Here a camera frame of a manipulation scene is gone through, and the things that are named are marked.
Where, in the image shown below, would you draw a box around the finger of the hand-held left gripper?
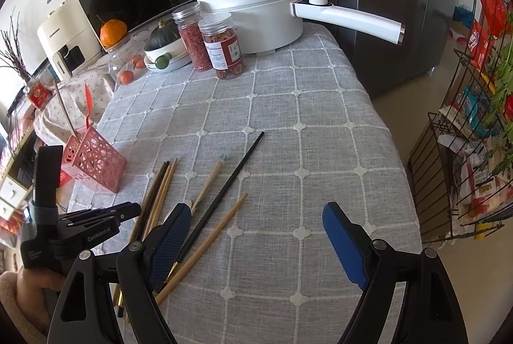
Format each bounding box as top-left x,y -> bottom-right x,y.
66,202 -> 142,228
60,208 -> 121,219

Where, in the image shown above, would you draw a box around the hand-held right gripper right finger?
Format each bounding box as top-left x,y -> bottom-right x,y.
323,202 -> 469,344

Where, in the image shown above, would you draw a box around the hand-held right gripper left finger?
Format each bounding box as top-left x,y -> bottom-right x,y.
47,203 -> 192,344

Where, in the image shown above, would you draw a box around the wooden chopstick with black end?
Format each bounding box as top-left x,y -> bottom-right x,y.
116,160 -> 169,321

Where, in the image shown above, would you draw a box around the pink perforated utensil basket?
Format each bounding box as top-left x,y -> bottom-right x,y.
60,123 -> 128,194

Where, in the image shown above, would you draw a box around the person's left hand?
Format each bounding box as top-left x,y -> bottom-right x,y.
0,269 -> 67,302

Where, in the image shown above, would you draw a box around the small white drawer unit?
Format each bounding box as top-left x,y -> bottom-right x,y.
0,168 -> 33,221

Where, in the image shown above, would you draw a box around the joined disposable bamboo chopsticks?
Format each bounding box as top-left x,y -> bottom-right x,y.
190,153 -> 230,215

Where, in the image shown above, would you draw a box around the grey checked tablecloth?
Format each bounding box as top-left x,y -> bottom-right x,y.
66,21 -> 423,344

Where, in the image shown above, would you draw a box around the thin bamboo chopstick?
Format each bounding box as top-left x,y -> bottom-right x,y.
53,80 -> 78,139

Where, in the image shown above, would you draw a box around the red plastic spoon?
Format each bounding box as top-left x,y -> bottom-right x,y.
83,84 -> 94,128

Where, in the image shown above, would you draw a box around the cherry-print cloth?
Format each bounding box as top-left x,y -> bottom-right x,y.
34,65 -> 117,146

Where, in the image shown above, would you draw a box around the clear box with red label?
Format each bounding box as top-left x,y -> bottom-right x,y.
26,81 -> 51,110

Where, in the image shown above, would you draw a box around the clear glass jar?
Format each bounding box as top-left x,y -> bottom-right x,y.
107,37 -> 150,85

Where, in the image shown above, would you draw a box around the white plate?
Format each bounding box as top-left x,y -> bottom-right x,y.
145,50 -> 194,73

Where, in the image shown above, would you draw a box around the white flower-print bowl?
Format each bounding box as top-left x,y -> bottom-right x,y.
144,38 -> 189,66

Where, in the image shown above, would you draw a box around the bare twigs in vase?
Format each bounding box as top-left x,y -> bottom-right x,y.
0,7 -> 33,84

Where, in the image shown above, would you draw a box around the cream air fryer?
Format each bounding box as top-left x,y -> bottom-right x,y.
37,0 -> 103,82

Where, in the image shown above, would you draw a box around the dark green pumpkin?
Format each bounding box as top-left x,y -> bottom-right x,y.
144,20 -> 179,51

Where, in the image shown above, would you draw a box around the large orange with stem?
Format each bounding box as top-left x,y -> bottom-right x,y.
100,19 -> 128,48

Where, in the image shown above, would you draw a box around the tall jar with silver lid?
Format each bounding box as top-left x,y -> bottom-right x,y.
172,1 -> 213,71

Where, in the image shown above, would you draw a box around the labelled jar of dried chillies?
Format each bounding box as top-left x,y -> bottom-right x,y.
199,13 -> 244,81

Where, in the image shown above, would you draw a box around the green leafy vegetable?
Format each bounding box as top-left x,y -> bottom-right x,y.
483,43 -> 513,176

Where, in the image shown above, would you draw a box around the white electric cooking pot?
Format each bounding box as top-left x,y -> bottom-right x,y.
188,0 -> 405,55

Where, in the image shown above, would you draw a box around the grey refrigerator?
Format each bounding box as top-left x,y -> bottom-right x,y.
331,0 -> 458,100

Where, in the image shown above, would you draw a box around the red snack packets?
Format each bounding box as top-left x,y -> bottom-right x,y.
467,0 -> 510,68

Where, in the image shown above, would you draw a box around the black wire rack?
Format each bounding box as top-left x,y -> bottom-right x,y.
407,0 -> 513,244

